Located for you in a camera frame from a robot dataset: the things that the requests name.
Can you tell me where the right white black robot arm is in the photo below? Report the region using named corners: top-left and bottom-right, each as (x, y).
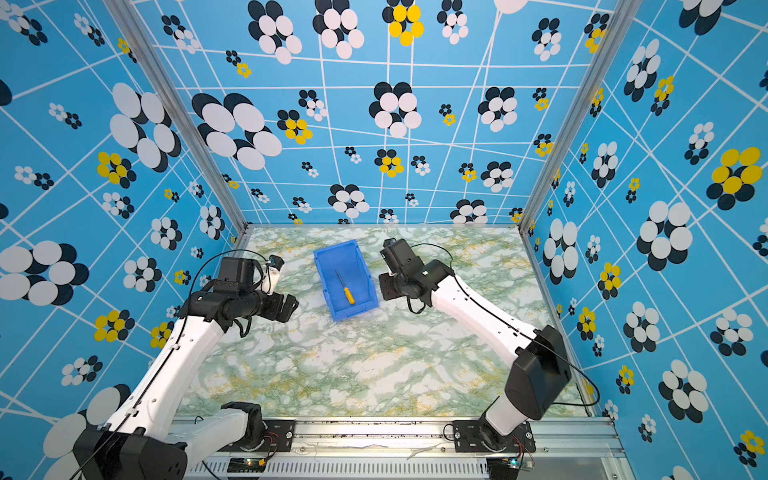
top-left (379, 238), bottom-right (571, 451)

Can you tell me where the left green circuit board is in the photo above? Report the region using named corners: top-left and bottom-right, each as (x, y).
top-left (227, 457), bottom-right (267, 476)

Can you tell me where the right aluminium corner post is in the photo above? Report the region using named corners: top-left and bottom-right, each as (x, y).
top-left (519, 0), bottom-right (643, 237)

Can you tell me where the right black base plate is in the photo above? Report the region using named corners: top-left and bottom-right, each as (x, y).
top-left (451, 419), bottom-right (536, 454)

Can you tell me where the right circuit board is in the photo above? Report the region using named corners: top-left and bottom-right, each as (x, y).
top-left (486, 457), bottom-right (522, 480)

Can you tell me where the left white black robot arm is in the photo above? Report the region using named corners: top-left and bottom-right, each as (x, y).
top-left (70, 249), bottom-right (299, 479)

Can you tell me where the yellow handle screwdriver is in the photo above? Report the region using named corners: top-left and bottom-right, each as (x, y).
top-left (335, 270), bottom-right (356, 305)

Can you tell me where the aluminium corner post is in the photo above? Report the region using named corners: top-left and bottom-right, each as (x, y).
top-left (105, 1), bottom-right (248, 236)
top-left (519, 0), bottom-right (643, 237)

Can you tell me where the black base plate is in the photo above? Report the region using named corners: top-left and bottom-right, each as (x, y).
top-left (451, 419), bottom-right (536, 454)
top-left (250, 419), bottom-right (296, 453)

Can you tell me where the aluminium front rail frame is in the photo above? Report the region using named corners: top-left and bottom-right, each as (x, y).
top-left (181, 417), bottom-right (635, 479)

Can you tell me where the blue plastic bin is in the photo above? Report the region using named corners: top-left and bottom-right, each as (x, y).
top-left (313, 240), bottom-right (379, 322)

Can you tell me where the left aluminium corner post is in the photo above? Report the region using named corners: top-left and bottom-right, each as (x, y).
top-left (105, 1), bottom-right (248, 236)

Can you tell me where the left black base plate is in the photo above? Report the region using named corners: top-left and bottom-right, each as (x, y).
top-left (250, 419), bottom-right (296, 453)

